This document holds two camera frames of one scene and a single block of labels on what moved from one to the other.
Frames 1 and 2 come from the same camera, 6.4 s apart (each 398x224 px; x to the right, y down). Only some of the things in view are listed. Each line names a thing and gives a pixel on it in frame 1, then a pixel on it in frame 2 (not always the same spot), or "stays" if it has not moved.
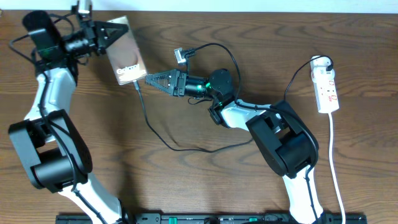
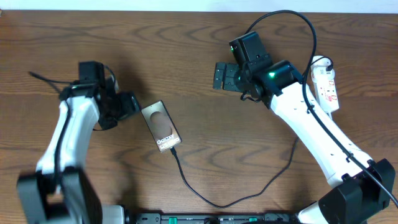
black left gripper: (89, 29) → (130, 105)
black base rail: (214, 218) stays
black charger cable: (288, 92) → (270, 182)
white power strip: (324, 85) stays
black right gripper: (180, 83) → (228, 83)
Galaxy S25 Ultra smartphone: (125, 55) → (161, 126)
